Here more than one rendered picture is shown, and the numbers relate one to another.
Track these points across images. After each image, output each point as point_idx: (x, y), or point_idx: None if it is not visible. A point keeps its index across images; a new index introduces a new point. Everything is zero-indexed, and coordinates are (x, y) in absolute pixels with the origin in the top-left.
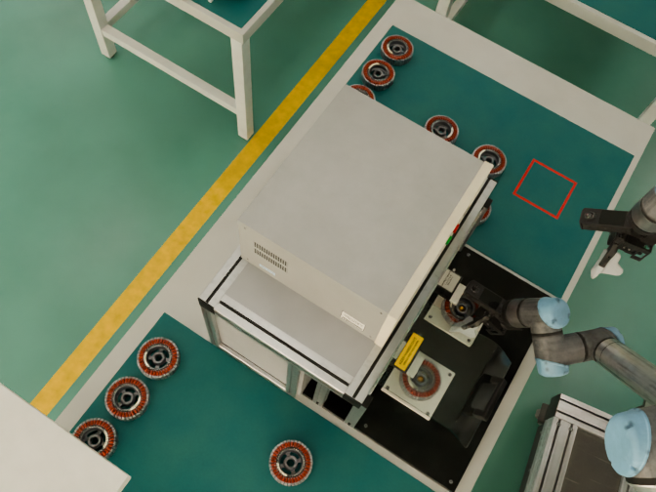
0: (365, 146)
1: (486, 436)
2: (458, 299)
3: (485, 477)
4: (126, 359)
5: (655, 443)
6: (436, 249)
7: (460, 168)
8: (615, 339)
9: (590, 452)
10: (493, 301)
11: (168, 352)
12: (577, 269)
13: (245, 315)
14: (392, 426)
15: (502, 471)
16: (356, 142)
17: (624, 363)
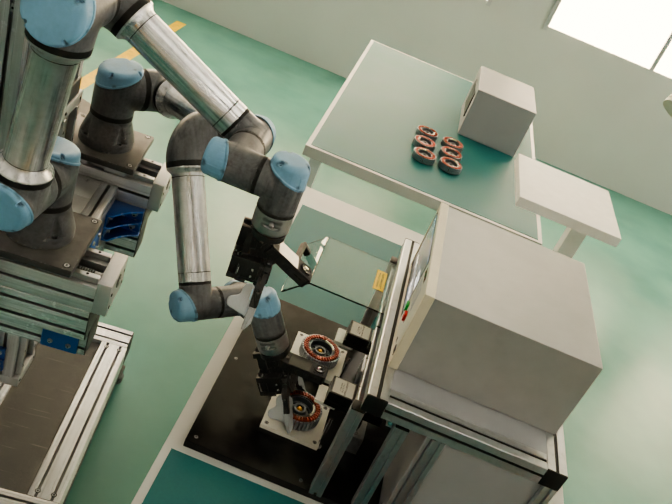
0: (542, 311)
1: (238, 329)
2: (320, 387)
3: (110, 491)
4: None
5: None
6: (438, 236)
7: (453, 293)
8: (195, 280)
9: (10, 474)
10: (297, 360)
11: None
12: (148, 486)
13: None
14: (325, 330)
15: (89, 498)
16: (552, 315)
17: (207, 236)
